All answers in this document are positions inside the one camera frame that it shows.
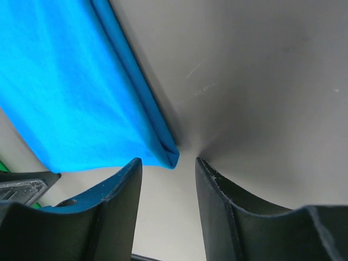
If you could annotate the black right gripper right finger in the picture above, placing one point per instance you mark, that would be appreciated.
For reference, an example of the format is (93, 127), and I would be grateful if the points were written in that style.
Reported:
(238, 225)

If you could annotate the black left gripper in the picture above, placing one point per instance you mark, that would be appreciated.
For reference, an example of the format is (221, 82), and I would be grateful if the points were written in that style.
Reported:
(26, 187)

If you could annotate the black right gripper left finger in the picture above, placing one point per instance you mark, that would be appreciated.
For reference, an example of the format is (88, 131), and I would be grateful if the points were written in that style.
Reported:
(98, 224)

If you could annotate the blue t shirt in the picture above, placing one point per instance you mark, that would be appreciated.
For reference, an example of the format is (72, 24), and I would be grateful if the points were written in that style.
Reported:
(73, 89)

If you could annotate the green plastic tray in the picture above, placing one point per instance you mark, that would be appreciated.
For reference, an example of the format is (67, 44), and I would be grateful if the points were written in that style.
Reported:
(3, 167)

